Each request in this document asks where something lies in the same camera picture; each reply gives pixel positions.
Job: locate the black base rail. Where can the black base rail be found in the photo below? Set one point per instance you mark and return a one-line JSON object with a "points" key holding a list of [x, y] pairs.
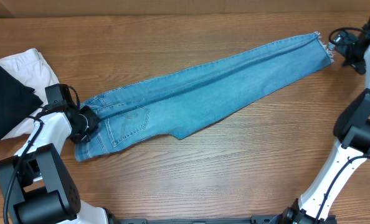
{"points": [[255, 219]]}

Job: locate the folded white garment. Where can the folded white garment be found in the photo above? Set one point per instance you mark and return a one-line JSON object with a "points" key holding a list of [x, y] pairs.
{"points": [[32, 70]]}

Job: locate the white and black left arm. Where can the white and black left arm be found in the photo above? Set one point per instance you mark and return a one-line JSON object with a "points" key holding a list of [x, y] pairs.
{"points": [[35, 183]]}

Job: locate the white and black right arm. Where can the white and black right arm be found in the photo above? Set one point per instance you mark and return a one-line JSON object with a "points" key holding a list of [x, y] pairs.
{"points": [[352, 132]]}

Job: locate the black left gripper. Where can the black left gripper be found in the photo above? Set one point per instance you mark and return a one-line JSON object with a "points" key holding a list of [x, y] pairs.
{"points": [[94, 120]]}

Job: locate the folded black garment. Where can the folded black garment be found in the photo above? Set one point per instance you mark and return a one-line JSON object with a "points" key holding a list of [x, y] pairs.
{"points": [[17, 102]]}

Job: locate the light blue denim jeans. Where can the light blue denim jeans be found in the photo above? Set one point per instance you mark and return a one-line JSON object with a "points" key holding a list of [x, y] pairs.
{"points": [[182, 103]]}

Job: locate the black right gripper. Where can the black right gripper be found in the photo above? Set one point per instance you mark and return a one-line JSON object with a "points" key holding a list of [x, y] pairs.
{"points": [[358, 65]]}

